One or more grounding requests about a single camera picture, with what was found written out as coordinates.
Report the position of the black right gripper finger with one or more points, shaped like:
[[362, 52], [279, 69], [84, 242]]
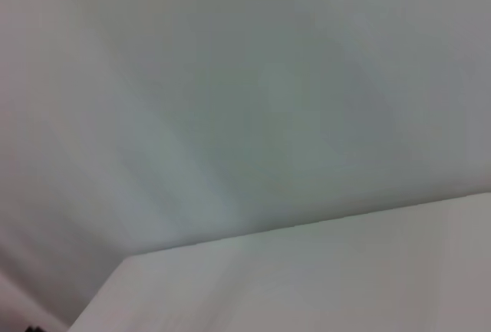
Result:
[[33, 329]]

